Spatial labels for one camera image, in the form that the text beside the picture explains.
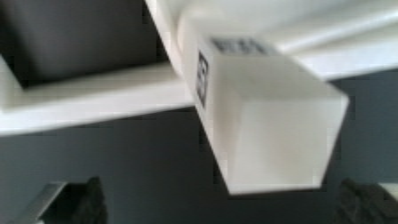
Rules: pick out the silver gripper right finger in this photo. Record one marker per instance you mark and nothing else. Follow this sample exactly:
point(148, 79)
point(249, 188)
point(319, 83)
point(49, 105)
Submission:
point(367, 203)

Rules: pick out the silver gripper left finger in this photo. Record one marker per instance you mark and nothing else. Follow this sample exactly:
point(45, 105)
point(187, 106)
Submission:
point(68, 204)

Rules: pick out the white desk leg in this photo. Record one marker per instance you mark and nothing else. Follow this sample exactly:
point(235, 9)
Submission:
point(271, 109)

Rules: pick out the white desk top tray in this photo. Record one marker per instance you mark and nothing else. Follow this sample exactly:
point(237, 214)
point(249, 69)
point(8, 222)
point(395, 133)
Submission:
point(297, 23)

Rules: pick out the white front barrier wall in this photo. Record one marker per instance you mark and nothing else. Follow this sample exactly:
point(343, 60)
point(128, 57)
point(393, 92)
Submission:
point(146, 89)

